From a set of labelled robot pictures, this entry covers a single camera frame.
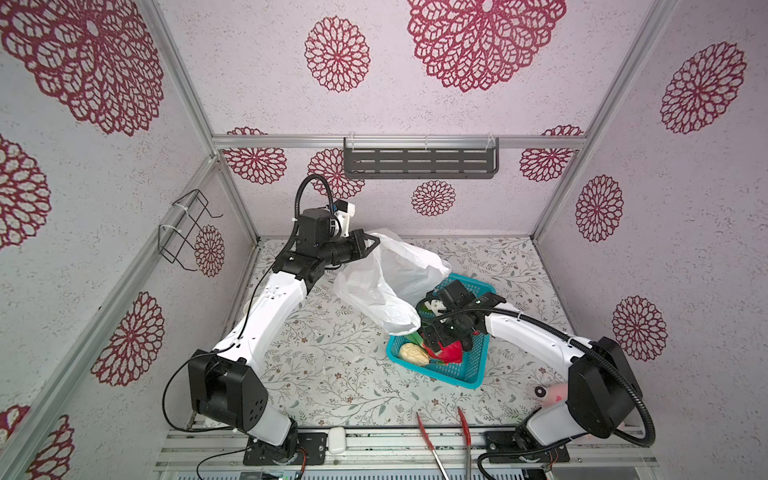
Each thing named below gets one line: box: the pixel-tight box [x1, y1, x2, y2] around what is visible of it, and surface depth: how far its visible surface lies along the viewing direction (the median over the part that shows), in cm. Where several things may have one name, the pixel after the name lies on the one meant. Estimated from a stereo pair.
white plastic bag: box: [334, 229, 452, 336], surface depth 74 cm
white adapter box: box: [328, 426, 347, 454], surface depth 76 cm
